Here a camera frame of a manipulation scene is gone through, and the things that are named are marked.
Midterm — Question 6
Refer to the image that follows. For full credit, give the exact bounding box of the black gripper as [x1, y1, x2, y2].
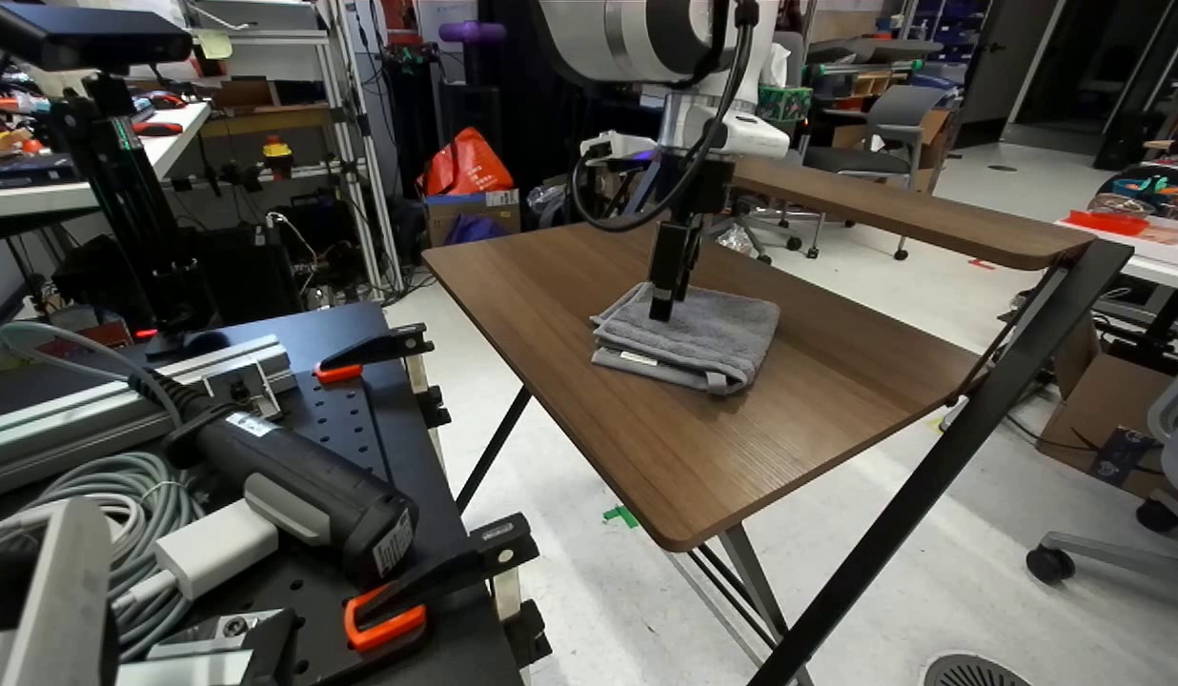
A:
[648, 157, 733, 322]

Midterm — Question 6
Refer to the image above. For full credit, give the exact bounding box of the grey cloth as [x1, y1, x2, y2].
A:
[592, 282, 783, 397]

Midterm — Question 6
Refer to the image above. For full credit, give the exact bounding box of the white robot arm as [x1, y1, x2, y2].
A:
[539, 0, 788, 321]

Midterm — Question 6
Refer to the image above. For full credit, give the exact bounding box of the brown raised table shelf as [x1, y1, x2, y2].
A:
[733, 157, 1088, 271]

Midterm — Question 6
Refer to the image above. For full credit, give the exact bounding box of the brown wooden table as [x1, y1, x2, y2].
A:
[418, 210, 1136, 686]

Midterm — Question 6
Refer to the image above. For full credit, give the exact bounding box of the cardboard box under bag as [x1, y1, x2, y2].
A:
[424, 191, 522, 245]

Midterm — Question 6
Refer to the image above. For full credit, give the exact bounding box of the orange red bag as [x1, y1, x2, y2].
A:
[418, 127, 516, 193]

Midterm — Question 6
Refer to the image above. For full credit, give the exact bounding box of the black orange upper clamp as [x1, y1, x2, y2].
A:
[311, 322, 429, 387]

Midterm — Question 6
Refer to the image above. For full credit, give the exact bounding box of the black orange clamp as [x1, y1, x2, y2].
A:
[311, 322, 429, 387]
[343, 513, 539, 654]

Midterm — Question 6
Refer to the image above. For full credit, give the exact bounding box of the grey office chair background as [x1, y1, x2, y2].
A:
[733, 83, 950, 264]

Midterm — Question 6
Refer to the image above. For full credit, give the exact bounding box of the black perforated workbench plate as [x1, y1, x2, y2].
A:
[148, 306, 522, 686]

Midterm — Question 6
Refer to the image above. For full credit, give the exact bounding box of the black grey power tool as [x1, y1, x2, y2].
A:
[170, 407, 418, 588]

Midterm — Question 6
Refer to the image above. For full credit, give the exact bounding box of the black orange lower clamp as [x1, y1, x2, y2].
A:
[343, 513, 539, 654]

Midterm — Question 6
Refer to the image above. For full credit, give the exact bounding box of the cardboard box right floor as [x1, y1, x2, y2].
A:
[1038, 354, 1171, 495]

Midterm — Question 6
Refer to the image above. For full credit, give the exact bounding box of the floor drain grate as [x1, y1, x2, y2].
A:
[924, 654, 1030, 686]

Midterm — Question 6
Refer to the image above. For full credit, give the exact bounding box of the white power adapter block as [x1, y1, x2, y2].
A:
[156, 498, 277, 599]

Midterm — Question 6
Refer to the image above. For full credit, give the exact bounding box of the white table at right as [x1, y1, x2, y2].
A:
[1060, 210, 1178, 290]

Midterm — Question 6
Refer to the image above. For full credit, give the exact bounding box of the white desk at left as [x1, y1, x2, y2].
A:
[0, 94, 216, 222]

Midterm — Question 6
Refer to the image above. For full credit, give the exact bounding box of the grey chair right edge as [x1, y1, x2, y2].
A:
[1025, 377, 1178, 599]

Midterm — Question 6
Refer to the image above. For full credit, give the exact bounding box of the black tripod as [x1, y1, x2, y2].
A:
[54, 73, 216, 330]

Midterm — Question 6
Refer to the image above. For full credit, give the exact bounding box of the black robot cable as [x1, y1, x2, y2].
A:
[568, 0, 762, 236]

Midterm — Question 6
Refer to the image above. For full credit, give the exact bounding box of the aluminium extrusion rail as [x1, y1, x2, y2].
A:
[0, 334, 292, 495]

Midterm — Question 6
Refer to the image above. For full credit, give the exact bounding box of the grey coiled cable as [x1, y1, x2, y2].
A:
[25, 444, 211, 663]

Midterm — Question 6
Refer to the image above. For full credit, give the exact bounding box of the black camera on tripod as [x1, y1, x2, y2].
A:
[0, 0, 190, 68]

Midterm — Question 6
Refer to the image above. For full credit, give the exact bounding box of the grey metal bracket foreground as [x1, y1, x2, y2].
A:
[0, 498, 118, 686]

